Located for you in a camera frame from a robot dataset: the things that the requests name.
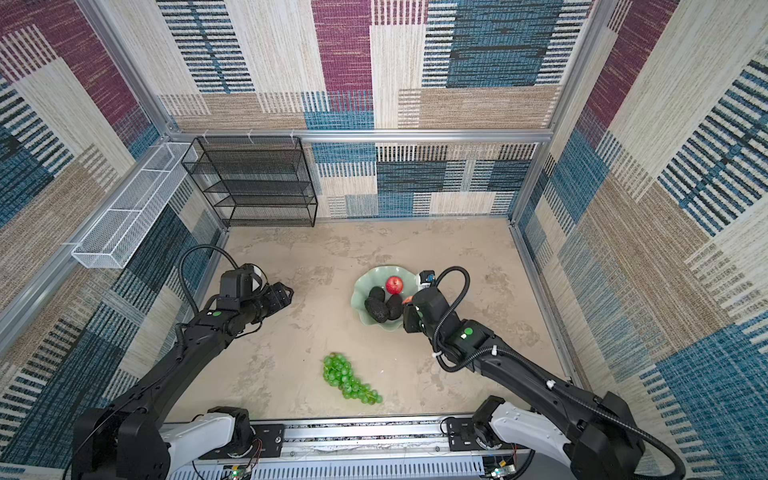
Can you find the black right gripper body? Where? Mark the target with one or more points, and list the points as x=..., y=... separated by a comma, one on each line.
x=411, y=319

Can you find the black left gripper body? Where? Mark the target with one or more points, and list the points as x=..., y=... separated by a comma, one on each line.
x=273, y=300

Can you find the dark fake avocado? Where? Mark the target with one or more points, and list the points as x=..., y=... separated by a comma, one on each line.
x=377, y=293
x=377, y=309
x=394, y=307

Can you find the light green scalloped fruit bowl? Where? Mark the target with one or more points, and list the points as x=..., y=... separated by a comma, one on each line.
x=377, y=277

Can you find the green fake grape bunch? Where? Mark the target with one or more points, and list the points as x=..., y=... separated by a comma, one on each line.
x=338, y=373

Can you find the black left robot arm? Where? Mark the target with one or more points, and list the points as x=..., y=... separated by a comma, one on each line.
x=125, y=441

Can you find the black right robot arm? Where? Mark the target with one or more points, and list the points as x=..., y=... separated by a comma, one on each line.
x=596, y=437

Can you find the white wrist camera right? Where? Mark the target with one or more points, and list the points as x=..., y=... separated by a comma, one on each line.
x=426, y=277

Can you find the black wire shelf rack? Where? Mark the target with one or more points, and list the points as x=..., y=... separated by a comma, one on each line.
x=254, y=181

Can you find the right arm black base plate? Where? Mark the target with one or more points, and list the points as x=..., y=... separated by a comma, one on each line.
x=461, y=436

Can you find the aluminium mounting rail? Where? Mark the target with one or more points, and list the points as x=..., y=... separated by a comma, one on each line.
x=397, y=433

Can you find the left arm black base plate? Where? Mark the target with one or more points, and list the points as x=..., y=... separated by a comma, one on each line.
x=265, y=441

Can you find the white wire mesh basket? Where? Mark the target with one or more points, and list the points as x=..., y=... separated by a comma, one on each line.
x=115, y=237

